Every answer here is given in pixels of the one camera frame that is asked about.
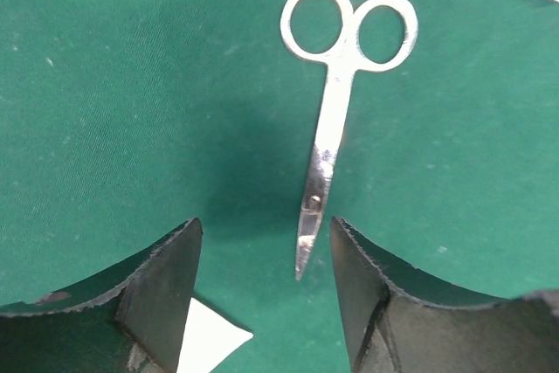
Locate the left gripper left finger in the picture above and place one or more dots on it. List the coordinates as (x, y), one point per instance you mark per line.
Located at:
(129, 317)

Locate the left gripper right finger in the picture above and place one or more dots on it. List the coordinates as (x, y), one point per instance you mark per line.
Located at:
(398, 318)

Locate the small silver scissors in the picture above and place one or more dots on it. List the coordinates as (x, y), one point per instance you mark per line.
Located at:
(343, 60)

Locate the green surgical cloth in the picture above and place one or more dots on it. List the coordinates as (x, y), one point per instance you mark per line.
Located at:
(122, 118)

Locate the upper white sterile packet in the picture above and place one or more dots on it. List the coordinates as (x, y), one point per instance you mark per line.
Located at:
(208, 339)

